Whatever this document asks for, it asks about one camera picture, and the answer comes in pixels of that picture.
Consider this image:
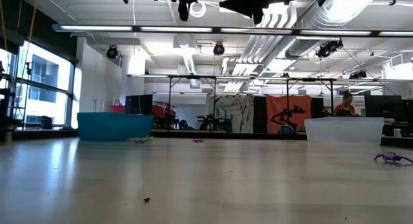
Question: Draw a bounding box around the small beige cup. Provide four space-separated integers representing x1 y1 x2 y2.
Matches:
3 128 14 145

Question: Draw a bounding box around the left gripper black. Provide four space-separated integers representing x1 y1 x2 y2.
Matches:
128 0 216 23

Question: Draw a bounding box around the black shelving stand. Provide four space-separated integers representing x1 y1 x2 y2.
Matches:
0 62 26 144

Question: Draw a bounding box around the black bar with light strips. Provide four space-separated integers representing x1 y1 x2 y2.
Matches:
51 23 413 37

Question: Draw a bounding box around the black ceiling camera cluster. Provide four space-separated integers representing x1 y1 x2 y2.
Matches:
315 39 344 59

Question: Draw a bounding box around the dark blue bag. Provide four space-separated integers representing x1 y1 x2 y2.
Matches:
179 119 196 130

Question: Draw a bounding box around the person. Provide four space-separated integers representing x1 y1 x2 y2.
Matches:
334 92 358 117

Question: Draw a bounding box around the white coiled cable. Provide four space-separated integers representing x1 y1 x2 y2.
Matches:
188 0 207 19

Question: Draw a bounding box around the blue white rounded object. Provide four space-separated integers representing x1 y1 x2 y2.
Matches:
279 124 297 136

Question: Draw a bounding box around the black ceiling fixture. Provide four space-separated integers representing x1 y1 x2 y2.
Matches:
348 70 368 80

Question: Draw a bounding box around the grey patterned backdrop cloth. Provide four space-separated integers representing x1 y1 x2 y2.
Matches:
206 94 255 134

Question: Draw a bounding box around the yellow cable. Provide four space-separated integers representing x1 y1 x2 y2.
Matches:
25 0 39 68

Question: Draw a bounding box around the red cloth object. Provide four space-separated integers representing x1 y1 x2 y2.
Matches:
152 104 177 121

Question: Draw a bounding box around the white square ceiling duct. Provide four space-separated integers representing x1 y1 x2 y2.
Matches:
172 33 198 76

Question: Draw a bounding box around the silver ribbed ceiling duct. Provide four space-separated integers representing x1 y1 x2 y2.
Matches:
283 0 375 61

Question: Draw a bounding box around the black backdrop panel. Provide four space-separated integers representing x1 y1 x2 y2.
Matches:
253 95 268 134

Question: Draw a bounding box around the large window black frame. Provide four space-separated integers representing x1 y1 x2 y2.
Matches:
0 39 78 131

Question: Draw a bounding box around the green plastic spider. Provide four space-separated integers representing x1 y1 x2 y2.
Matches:
126 136 157 143

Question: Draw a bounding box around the black background rig frame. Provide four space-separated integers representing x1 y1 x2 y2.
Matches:
285 77 336 121
127 74 217 132

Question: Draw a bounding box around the orange backdrop cloth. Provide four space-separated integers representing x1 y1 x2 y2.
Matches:
266 94 313 134

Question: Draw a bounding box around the teal plastic bin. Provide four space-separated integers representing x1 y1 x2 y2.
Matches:
76 112 154 142

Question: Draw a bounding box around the black computer monitor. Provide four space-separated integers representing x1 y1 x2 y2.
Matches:
125 94 154 117
364 94 413 123

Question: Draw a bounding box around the clear plastic bin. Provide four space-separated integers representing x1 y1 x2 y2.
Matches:
303 116 385 145

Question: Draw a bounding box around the white printed sign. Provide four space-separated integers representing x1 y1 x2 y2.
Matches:
335 95 366 117

